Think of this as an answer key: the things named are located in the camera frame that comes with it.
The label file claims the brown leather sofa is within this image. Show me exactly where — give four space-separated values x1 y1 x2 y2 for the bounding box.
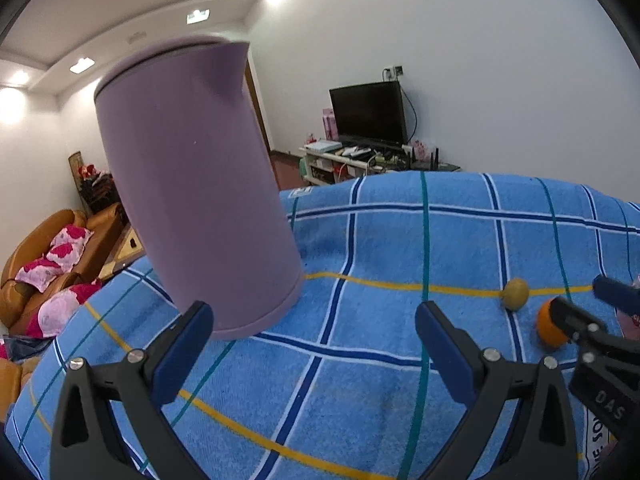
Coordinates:
0 208 127 337

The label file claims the purple kettle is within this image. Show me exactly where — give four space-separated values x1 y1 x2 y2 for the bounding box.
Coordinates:
94 35 304 342

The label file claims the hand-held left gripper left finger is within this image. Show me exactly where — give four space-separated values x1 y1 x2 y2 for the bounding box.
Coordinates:
49 301 215 480

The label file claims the small yellow-brown fruit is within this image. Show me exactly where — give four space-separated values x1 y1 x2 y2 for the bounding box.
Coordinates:
501 278 530 311

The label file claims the black router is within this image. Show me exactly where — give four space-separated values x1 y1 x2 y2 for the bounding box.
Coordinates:
410 147 442 171

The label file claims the shelf with red flowers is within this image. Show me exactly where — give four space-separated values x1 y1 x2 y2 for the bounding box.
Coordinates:
68 151 124 216

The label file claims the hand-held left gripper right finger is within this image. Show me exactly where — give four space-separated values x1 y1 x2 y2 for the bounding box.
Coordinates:
415 301 588 480

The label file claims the medium orange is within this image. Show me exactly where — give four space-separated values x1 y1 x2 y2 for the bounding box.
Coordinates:
536 298 571 352

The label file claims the white television stand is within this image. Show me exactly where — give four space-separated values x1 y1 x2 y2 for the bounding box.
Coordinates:
298 145 461 188

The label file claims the black television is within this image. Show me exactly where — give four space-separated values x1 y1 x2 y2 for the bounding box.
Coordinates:
328 80 410 148

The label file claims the blue plaid blanket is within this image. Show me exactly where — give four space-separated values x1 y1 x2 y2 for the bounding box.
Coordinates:
2 170 640 480

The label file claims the pink floral pillow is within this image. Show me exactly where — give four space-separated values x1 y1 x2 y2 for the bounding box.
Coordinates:
25 280 103 339
15 255 67 292
46 225 95 267

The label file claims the black power cable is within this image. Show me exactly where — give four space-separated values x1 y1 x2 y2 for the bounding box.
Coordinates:
400 87 419 146

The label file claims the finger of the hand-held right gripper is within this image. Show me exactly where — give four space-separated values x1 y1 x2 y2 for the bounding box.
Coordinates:
547 296 627 362
593 274 640 314

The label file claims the brown leather seat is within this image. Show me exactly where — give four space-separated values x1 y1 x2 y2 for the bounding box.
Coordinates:
0 357 42 423

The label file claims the brown wooden door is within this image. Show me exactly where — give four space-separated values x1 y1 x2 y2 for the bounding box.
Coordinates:
245 57 274 157

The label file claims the wooden coffee table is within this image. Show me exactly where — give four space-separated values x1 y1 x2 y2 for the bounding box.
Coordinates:
97 225 147 282

